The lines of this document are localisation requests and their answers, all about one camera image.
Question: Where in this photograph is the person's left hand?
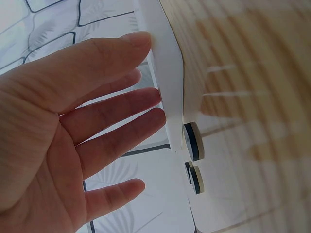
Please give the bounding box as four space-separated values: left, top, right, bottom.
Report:
0 31 168 233

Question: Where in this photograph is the large black and beige disc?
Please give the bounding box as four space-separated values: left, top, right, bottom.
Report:
183 122 205 162

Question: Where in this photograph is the small black and beige disc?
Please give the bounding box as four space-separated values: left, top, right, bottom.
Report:
189 165 205 195
184 161 194 185

